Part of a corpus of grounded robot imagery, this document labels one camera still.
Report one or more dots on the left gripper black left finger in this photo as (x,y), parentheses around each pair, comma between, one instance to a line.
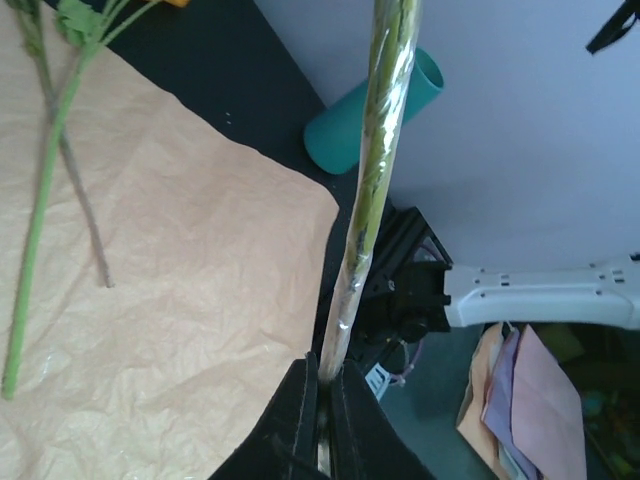
(281,445)

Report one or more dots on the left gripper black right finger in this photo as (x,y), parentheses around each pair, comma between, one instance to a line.
(363,444)

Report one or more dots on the green and orange wrapping paper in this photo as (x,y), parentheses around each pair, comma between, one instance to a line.
(187,136)

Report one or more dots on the pink artificial flower bunch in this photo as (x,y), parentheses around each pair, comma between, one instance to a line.
(392,56)

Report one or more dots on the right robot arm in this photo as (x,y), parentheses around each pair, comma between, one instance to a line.
(414,289)

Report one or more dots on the teal cylindrical vase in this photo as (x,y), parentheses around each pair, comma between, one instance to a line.
(332,139)

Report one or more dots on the stack of coloured papers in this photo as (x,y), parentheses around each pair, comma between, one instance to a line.
(521,413)

